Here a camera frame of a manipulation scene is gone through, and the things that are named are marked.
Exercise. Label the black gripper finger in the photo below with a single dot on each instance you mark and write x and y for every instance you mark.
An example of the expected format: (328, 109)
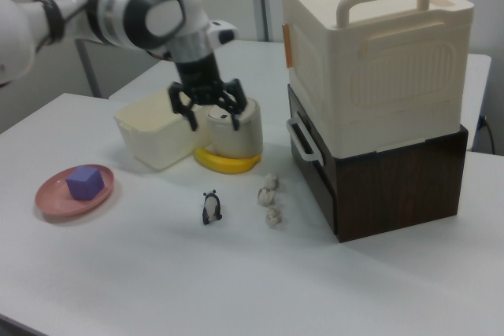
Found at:
(236, 100)
(177, 96)

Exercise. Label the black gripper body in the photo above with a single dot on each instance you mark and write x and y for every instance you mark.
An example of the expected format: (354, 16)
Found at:
(199, 76)

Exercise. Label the cream open plastic bin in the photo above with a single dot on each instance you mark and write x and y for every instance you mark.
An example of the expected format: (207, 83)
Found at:
(157, 147)

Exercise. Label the dark wood drawer cabinet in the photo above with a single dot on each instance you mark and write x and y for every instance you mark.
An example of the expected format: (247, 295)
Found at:
(393, 182)

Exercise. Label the small cream lidded container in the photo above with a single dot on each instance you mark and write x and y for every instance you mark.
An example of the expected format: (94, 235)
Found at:
(236, 141)

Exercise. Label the yellow toy banana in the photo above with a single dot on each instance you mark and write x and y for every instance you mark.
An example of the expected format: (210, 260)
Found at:
(224, 164)

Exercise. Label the panda figurine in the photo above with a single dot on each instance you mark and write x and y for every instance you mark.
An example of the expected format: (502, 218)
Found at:
(210, 208)

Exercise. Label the purple cube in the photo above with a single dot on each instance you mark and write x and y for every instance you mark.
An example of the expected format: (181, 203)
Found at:
(84, 184)

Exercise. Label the cream plastic storage box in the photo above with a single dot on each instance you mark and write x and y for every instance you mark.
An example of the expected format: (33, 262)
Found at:
(393, 76)

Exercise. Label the pink plate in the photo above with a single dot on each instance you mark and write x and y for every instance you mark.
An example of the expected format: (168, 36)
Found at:
(51, 199)

